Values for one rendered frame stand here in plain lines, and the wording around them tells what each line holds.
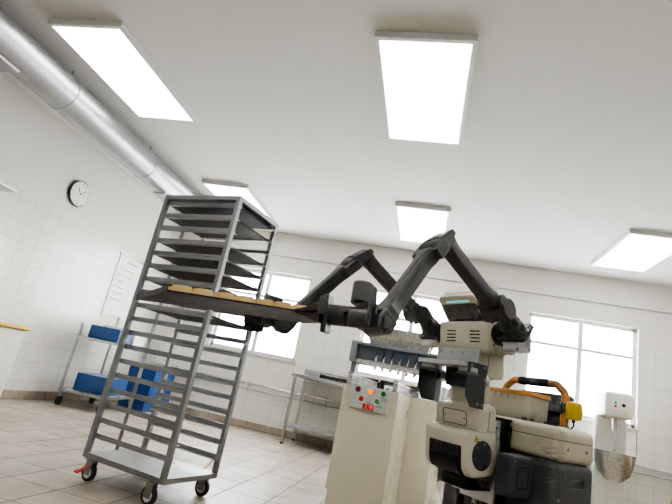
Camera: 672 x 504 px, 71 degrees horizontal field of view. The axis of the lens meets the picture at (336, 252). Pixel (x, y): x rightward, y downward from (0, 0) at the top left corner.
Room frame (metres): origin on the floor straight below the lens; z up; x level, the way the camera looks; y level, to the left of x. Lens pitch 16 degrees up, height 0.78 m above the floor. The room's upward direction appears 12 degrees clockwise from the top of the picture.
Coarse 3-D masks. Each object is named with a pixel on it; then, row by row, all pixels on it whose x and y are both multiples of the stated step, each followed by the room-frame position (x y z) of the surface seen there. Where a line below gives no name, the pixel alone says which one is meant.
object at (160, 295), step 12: (144, 300) 1.48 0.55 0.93; (156, 300) 1.43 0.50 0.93; (168, 300) 1.39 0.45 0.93; (180, 300) 1.34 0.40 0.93; (192, 300) 1.30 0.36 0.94; (204, 300) 1.26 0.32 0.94; (216, 300) 1.23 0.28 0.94; (228, 300) 1.21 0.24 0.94; (228, 312) 1.62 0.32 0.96; (240, 312) 1.56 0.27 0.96; (252, 312) 1.51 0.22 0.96; (264, 312) 1.46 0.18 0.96; (276, 312) 1.41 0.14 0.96; (288, 312) 1.37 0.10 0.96; (312, 312) 1.33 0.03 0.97
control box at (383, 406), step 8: (352, 392) 3.04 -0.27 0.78; (360, 392) 3.02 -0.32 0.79; (376, 392) 2.99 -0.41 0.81; (352, 400) 3.04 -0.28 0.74; (368, 400) 3.01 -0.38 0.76; (384, 400) 2.98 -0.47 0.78; (360, 408) 3.02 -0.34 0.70; (368, 408) 3.00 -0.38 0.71; (376, 408) 2.99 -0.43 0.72; (384, 408) 2.97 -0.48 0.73
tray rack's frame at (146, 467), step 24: (264, 216) 3.07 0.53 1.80; (144, 264) 3.10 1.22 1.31; (120, 336) 3.11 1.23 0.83; (144, 360) 3.32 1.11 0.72; (168, 360) 3.50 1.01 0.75; (96, 432) 3.11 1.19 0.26; (120, 432) 3.30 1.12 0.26; (96, 456) 3.05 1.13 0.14; (120, 456) 3.15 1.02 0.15; (144, 456) 3.29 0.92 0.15; (144, 480) 2.85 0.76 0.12; (168, 480) 2.85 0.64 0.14; (192, 480) 3.04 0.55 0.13
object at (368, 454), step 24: (384, 384) 3.08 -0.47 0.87; (408, 408) 3.52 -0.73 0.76; (360, 432) 3.04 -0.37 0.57; (384, 432) 3.00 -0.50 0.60; (336, 456) 3.08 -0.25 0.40; (360, 456) 3.03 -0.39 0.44; (384, 456) 2.99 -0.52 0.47; (336, 480) 3.07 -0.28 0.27; (360, 480) 3.03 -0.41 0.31; (384, 480) 2.98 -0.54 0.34
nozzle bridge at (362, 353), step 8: (352, 344) 3.80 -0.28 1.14; (360, 344) 3.82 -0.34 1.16; (368, 344) 3.76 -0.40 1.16; (376, 344) 3.74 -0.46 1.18; (352, 352) 3.80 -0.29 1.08; (360, 352) 3.86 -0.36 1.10; (368, 352) 3.84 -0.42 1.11; (384, 352) 3.80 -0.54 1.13; (392, 352) 3.78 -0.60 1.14; (400, 352) 3.76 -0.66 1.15; (408, 352) 3.67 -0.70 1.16; (416, 352) 3.64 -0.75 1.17; (424, 352) 3.62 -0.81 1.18; (352, 360) 3.79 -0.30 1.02; (360, 360) 3.81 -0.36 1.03; (368, 360) 3.79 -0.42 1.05; (352, 368) 3.90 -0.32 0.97; (384, 368) 3.94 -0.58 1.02; (392, 368) 3.74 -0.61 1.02; (400, 368) 3.71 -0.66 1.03; (408, 368) 3.69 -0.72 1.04; (440, 368) 3.58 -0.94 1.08; (440, 384) 3.68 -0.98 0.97; (440, 392) 3.69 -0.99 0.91
